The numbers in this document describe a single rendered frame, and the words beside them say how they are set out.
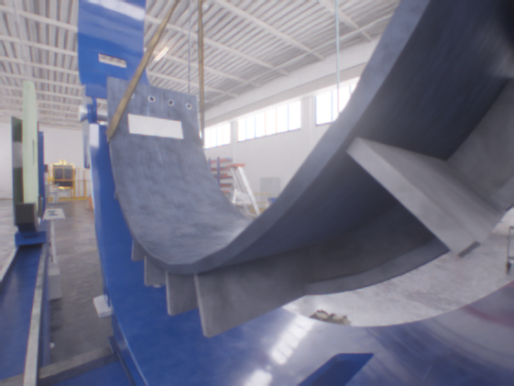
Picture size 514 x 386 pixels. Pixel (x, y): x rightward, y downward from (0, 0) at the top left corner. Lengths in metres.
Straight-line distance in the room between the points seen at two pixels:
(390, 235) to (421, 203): 0.52
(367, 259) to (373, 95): 0.63
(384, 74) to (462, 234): 0.18
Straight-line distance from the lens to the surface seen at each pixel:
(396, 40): 0.32
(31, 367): 1.88
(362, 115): 0.32
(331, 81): 13.17
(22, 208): 4.30
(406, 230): 0.80
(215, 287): 0.73
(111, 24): 4.02
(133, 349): 1.26
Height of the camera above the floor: 1.66
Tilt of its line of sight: 2 degrees down
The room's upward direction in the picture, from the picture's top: straight up
